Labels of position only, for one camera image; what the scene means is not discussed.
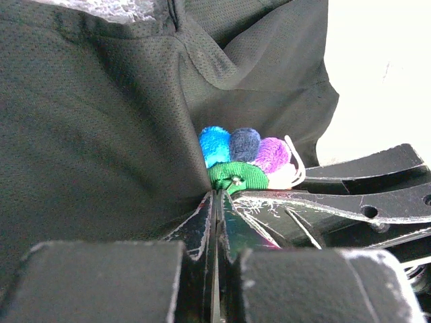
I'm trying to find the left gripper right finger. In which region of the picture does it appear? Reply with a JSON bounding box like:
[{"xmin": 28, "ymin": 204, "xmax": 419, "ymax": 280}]
[{"xmin": 218, "ymin": 192, "xmax": 428, "ymax": 322}]

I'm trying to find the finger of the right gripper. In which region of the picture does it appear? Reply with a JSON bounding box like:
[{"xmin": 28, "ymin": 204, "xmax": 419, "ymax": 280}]
[
  {"xmin": 232, "ymin": 184, "xmax": 430, "ymax": 248},
  {"xmin": 296, "ymin": 143, "xmax": 430, "ymax": 195}
]

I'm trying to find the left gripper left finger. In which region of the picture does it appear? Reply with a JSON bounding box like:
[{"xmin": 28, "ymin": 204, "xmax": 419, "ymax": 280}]
[{"xmin": 1, "ymin": 192, "xmax": 216, "ymax": 322}]

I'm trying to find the black polo shirt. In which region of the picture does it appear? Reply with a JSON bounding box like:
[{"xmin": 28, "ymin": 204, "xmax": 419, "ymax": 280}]
[{"xmin": 1, "ymin": 1, "xmax": 338, "ymax": 287}]

